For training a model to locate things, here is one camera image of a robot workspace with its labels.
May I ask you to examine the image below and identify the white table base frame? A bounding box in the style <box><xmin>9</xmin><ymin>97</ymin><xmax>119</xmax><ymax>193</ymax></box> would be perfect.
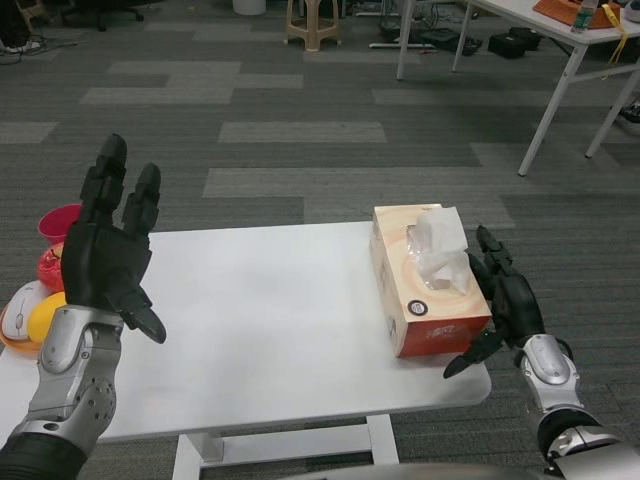
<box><xmin>174</xmin><ymin>414</ymin><xmax>401</xmax><ymax>480</ymax></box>

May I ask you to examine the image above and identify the small wooden stool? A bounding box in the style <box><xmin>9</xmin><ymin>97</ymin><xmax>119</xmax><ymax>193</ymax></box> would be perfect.
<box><xmin>17</xmin><ymin>0</ymin><xmax>44</xmax><ymax>31</ymax></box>

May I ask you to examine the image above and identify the clear water bottle green label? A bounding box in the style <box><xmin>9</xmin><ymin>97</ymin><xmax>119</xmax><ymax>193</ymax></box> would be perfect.
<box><xmin>570</xmin><ymin>0</ymin><xmax>599</xmax><ymax>35</ymax></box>

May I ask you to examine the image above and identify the white computer mouse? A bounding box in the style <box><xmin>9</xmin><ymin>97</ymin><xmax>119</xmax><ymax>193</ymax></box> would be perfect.
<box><xmin>2</xmin><ymin>280</ymin><xmax>45</xmax><ymax>341</ymax></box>

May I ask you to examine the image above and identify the black office chair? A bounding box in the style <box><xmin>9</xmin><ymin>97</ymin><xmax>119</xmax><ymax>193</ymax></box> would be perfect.
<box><xmin>59</xmin><ymin>0</ymin><xmax>145</xmax><ymax>32</ymax></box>

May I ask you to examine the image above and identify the orange flat tray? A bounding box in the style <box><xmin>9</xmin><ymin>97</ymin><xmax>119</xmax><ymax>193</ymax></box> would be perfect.
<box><xmin>532</xmin><ymin>0</ymin><xmax>626</xmax><ymax>32</ymax></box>

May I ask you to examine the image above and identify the orange wood-print tissue box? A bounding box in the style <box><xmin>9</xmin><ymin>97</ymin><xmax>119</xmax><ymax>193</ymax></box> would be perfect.
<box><xmin>368</xmin><ymin>202</ymin><xmax>494</xmax><ymax>359</ymax></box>

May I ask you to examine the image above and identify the black soft bag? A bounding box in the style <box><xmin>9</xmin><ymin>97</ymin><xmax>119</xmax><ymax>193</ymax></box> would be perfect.
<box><xmin>487</xmin><ymin>28</ymin><xmax>542</xmax><ymax>60</ymax></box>

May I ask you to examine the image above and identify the black flat case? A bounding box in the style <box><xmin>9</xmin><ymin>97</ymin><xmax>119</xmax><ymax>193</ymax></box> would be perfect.
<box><xmin>422</xmin><ymin>28</ymin><xmax>484</xmax><ymax>57</ymax></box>

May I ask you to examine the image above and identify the large white office desk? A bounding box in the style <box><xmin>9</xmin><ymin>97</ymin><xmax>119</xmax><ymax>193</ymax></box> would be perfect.
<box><xmin>396</xmin><ymin>0</ymin><xmax>640</xmax><ymax>177</ymax></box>

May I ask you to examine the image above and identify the red apple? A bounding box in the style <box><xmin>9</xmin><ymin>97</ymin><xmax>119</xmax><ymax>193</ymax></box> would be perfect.
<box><xmin>38</xmin><ymin>243</ymin><xmax>66</xmax><ymax>292</ymax></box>

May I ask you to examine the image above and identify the yellow strap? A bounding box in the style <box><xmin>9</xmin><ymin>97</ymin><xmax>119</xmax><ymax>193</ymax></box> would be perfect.
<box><xmin>602</xmin><ymin>2</ymin><xmax>630</xmax><ymax>66</ymax></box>

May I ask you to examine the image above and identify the yellow lemon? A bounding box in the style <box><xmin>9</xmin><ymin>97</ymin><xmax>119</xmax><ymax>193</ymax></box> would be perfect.
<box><xmin>28</xmin><ymin>292</ymin><xmax>69</xmax><ymax>344</ymax></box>

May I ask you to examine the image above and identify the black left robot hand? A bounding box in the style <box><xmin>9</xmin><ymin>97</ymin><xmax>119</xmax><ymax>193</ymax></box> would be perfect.
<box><xmin>60</xmin><ymin>132</ymin><xmax>167</xmax><ymax>345</ymax></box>

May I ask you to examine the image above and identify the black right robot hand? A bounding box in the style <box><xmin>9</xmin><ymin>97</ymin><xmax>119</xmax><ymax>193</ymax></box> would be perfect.
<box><xmin>442</xmin><ymin>224</ymin><xmax>545</xmax><ymax>380</ymax></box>

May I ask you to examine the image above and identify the pink plastic cup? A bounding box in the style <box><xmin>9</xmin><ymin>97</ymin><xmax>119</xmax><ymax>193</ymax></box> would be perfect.
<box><xmin>38</xmin><ymin>203</ymin><xmax>84</xmax><ymax>246</ymax></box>

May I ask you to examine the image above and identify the beige plastic stool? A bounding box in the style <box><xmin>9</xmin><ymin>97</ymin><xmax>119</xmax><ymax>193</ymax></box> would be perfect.
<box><xmin>284</xmin><ymin>0</ymin><xmax>342</xmax><ymax>53</ymax></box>

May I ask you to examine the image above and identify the orange round plate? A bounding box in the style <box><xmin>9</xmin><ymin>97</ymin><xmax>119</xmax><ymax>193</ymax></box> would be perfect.
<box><xmin>0</xmin><ymin>302</ymin><xmax>46</xmax><ymax>355</ymax></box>

